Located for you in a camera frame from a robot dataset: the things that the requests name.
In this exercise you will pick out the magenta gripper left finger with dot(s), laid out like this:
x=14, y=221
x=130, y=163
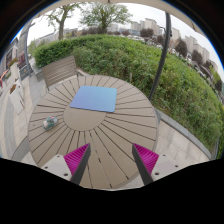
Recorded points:
x=70, y=167

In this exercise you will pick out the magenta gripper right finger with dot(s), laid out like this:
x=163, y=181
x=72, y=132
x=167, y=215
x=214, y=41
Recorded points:
x=151, y=165

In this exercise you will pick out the round wooden slatted table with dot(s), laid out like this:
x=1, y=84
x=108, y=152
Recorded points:
x=110, y=134

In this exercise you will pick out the green hedge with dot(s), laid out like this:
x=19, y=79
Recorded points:
x=181, y=93

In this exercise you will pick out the white planter box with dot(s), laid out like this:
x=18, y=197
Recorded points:
x=16, y=96

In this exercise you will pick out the wooden slatted chair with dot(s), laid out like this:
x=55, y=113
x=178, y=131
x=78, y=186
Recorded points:
x=60, y=70

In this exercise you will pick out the black curved umbrella pole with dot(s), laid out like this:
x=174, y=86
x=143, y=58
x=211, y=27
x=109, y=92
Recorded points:
x=163, y=55

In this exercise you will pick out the grey lamp post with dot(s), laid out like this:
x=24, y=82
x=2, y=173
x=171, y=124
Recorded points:
x=28, y=26

